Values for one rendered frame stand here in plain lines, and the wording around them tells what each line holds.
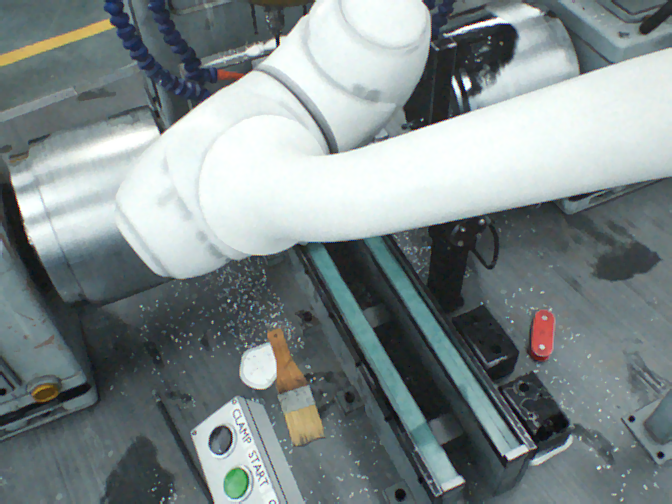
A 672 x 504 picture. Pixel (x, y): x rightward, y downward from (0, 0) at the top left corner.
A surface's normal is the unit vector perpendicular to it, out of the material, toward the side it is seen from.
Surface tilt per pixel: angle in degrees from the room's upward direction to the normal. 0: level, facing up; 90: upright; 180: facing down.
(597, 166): 85
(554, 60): 47
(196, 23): 90
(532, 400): 0
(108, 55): 0
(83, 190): 32
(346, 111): 69
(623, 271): 0
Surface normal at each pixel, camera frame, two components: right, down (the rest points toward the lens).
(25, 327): 0.41, 0.69
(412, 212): -0.21, 0.75
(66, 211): 0.23, -0.05
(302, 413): -0.05, -0.62
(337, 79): -0.50, 0.80
